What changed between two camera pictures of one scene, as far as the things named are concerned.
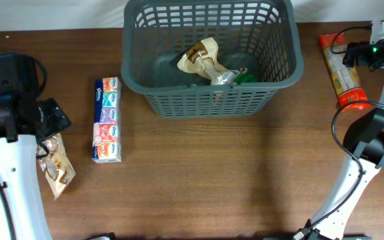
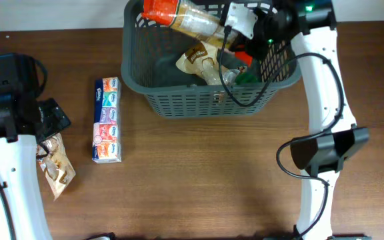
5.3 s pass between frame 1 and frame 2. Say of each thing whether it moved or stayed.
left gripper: stayed
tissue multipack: stayed
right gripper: moved
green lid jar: stayed
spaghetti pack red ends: moved
